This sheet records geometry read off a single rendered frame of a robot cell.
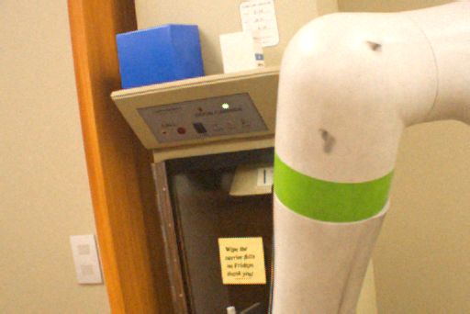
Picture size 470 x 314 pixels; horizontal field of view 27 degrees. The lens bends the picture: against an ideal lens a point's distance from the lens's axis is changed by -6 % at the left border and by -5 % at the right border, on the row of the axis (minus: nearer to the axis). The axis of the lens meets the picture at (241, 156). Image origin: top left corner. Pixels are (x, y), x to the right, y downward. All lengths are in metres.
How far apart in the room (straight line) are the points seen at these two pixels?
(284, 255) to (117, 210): 0.72
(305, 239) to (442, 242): 1.05
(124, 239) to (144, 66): 0.30
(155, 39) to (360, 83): 0.73
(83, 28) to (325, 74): 0.83
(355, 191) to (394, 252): 1.10
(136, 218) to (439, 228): 0.62
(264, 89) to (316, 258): 0.57
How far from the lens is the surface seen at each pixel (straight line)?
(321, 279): 0.97
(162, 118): 1.58
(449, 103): 0.94
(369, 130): 0.88
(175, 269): 1.68
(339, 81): 0.86
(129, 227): 1.69
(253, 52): 1.51
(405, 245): 2.00
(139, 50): 1.56
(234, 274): 1.64
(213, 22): 1.62
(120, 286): 1.65
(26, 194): 2.38
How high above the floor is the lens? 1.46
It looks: 3 degrees down
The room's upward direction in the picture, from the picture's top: 8 degrees counter-clockwise
